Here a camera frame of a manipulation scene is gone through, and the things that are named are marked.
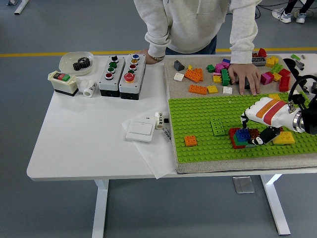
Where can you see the red slope brick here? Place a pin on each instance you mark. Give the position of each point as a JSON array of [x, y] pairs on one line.
[[262, 52]]

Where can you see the lime green brick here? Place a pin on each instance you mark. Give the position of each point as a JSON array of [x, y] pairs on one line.
[[276, 68]]

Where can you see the white furniture foot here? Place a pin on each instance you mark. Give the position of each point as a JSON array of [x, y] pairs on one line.
[[21, 7]]

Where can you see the person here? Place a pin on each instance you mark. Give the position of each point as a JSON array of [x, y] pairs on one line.
[[282, 15], [188, 24]]

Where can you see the small lime green piece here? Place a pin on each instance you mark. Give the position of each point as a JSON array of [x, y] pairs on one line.
[[295, 56]]

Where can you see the green brick baseplate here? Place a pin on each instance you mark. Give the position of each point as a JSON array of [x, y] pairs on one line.
[[198, 119]]

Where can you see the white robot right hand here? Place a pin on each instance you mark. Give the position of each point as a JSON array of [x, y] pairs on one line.
[[272, 114]]

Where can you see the cream red-green switch box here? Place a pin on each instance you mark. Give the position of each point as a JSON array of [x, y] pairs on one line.
[[64, 86]]

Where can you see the person's right hand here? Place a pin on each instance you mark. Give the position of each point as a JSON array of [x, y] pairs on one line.
[[148, 58]]

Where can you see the white plastic bowl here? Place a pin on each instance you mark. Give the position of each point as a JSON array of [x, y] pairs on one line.
[[65, 63]]

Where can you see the long green brick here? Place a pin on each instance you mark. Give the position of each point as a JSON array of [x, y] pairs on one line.
[[225, 77], [236, 141]]

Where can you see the grey foam mat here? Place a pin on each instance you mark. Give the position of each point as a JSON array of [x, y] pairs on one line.
[[223, 166]]

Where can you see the white flat brick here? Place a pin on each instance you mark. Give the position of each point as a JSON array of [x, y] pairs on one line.
[[178, 77], [227, 90]]

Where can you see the grey and black tool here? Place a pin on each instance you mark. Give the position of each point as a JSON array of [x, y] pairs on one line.
[[299, 64]]

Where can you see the black metal gear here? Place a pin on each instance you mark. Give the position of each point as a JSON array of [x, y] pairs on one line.
[[84, 61], [77, 66]]

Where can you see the white tee pipe fitting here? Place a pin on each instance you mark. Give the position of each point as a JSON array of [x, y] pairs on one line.
[[81, 85]]

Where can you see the magenta brick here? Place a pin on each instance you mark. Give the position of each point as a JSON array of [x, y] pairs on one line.
[[219, 67], [267, 78], [225, 65]]

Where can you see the small green brick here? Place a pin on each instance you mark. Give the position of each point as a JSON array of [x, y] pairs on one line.
[[210, 68]]

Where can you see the yellow curved brick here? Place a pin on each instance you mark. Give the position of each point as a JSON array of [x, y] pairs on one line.
[[286, 137]]

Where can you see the pink flat brick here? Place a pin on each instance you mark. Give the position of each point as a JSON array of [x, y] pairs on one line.
[[217, 74]]

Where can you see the metal floor plate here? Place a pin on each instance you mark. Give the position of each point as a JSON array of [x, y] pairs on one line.
[[244, 184]]

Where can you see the person's left hand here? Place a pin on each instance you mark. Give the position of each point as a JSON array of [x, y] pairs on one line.
[[244, 73]]

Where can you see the dark grey slope brick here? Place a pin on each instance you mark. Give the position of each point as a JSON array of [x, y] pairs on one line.
[[247, 83], [178, 65]]

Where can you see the white paper sheet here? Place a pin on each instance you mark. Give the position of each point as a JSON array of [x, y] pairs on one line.
[[153, 158]]

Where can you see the white printed label strip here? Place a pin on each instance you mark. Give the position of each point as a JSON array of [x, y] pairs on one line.
[[167, 135]]

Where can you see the white table leg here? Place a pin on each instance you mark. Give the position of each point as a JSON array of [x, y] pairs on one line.
[[276, 205], [100, 210]]

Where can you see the small white pipe coupling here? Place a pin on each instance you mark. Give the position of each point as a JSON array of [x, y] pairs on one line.
[[158, 122]]

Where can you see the long red brick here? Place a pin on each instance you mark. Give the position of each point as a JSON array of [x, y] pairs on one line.
[[284, 83]]

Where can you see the lime green plate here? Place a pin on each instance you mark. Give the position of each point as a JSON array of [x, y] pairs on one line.
[[217, 126]]

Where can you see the white wall switch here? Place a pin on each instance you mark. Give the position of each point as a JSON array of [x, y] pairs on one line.
[[141, 130]]

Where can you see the person's right forearm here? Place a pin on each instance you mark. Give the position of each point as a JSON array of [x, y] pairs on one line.
[[157, 43]]

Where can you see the long orange brick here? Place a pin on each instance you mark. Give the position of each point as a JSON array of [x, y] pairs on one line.
[[197, 89]]

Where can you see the blue square brick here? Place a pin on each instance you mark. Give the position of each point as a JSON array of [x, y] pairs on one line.
[[242, 135]]

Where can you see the orange square brick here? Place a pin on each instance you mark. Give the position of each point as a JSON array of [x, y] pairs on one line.
[[190, 140]]

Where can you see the yellow square brick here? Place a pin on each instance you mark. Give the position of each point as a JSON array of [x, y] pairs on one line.
[[275, 96], [217, 79], [277, 77], [212, 89]]

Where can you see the grey emergency-stop control box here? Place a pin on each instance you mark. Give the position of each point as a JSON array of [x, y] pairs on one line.
[[139, 74]]

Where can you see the person's left forearm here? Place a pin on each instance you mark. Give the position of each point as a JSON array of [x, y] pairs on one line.
[[244, 42]]

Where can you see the small black box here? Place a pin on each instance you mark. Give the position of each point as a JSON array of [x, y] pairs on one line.
[[314, 87]]

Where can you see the large white pipe coupling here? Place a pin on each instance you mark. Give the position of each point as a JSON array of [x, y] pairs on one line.
[[90, 89]]

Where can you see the brown square brick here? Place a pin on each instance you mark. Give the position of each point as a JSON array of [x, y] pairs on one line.
[[253, 132]]

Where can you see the small blue brick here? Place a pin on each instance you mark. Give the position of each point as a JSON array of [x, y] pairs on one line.
[[226, 60]]

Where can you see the grey four-button control box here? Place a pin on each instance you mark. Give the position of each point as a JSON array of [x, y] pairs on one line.
[[117, 77]]

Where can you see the long grey brick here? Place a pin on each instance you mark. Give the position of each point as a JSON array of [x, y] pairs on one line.
[[259, 60]]

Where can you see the black round cup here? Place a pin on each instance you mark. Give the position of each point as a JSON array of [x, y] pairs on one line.
[[295, 72], [289, 63]]

